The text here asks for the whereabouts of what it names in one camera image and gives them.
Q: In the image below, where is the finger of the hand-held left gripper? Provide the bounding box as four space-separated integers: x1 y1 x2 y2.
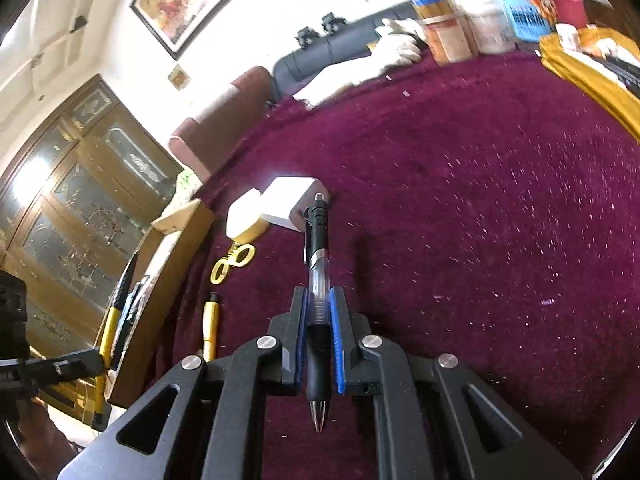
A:
15 347 108 386

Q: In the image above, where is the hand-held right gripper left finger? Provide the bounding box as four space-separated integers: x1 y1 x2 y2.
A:
57 286 308 480

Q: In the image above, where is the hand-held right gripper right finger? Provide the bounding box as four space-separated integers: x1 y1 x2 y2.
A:
329 286 583 480

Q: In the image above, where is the black and yellow pen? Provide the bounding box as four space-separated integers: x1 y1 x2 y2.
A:
92 252 141 401

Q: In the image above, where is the black grip gel pen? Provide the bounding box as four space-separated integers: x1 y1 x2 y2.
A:
302 192 333 433

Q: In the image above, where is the shallow cardboard box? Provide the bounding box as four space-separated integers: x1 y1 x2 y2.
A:
85 199 216 433

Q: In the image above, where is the wooden glass-door cabinet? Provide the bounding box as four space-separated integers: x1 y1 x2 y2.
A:
0 74 185 411

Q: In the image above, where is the white yellow earbud case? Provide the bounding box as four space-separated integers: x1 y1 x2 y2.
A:
210 187 273 283

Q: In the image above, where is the white charger adapter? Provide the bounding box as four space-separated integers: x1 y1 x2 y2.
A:
261 176 331 233

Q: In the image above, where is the maroon tablecloth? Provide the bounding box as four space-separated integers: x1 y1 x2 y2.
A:
145 47 640 480

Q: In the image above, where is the brown armchair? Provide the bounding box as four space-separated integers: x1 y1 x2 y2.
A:
167 66 276 183

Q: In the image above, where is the white paper sheet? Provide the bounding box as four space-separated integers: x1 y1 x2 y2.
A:
292 57 386 108

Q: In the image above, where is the black leather sofa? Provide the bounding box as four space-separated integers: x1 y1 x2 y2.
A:
272 0 426 101

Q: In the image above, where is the white plastic jar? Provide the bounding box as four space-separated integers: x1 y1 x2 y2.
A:
455 0 516 56

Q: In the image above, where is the yellow cloth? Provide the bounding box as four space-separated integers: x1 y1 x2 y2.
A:
537 27 640 133

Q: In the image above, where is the blue printed book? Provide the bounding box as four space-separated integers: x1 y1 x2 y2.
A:
495 0 558 43

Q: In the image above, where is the small white bottle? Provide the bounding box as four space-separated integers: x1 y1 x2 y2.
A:
555 22 583 53

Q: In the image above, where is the black flat object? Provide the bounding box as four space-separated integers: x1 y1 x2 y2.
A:
602 55 640 86

